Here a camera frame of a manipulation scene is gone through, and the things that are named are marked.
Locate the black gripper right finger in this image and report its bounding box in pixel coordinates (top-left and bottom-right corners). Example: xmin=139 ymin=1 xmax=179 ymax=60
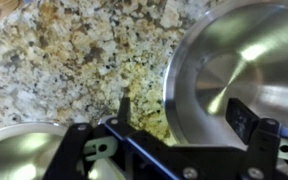
xmin=225 ymin=97 xmax=288 ymax=180

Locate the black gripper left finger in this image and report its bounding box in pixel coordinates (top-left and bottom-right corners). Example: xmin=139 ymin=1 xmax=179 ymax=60
xmin=42 ymin=96 xmax=172 ymax=180

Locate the stainless steel bowl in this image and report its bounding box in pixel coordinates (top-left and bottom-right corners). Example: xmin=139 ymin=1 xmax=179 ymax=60
xmin=0 ymin=121 xmax=128 ymax=180
xmin=162 ymin=0 xmax=288 ymax=176

